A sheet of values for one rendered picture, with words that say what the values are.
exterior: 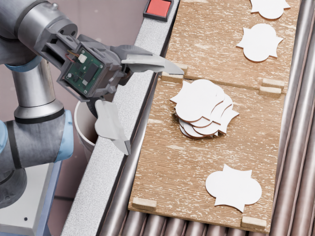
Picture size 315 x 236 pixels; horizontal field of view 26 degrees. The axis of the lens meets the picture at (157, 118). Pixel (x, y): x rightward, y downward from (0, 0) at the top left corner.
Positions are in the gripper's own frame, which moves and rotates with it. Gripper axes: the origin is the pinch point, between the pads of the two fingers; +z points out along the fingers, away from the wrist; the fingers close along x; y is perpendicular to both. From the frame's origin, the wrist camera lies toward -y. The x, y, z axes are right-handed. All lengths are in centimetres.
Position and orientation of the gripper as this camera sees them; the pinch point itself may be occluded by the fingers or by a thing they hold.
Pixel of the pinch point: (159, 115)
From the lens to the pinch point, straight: 101.0
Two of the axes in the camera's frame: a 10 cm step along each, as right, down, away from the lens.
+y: -3.9, 0.7, -9.2
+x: 5.3, -7.9, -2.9
